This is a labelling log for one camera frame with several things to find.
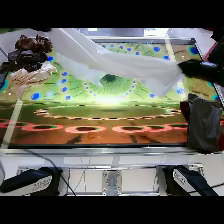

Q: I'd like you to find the white shirt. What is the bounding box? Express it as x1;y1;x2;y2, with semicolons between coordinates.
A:
49;28;185;98

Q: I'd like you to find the black garment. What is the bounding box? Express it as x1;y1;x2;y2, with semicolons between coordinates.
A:
2;49;50;74

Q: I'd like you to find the brown garment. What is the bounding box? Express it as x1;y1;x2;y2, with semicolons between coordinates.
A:
14;33;54;55

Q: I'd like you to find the silver frame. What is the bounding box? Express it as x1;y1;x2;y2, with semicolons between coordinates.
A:
0;35;224;197

